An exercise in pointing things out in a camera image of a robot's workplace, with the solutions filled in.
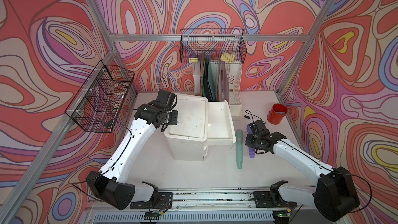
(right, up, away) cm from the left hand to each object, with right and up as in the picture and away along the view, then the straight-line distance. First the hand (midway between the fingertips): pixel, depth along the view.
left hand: (173, 117), depth 75 cm
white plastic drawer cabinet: (+8, -10, -8) cm, 15 cm away
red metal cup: (+62, 0, +20) cm, 65 cm away
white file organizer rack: (+37, +23, +43) cm, 61 cm away
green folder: (+19, +20, +13) cm, 30 cm away
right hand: (+42, -17, +10) cm, 46 cm away
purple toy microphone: (+40, -18, +2) cm, 44 cm away
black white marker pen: (+46, -2, +30) cm, 55 cm away
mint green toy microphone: (+36, -18, +13) cm, 43 cm away
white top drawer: (+24, -7, +5) cm, 26 cm away
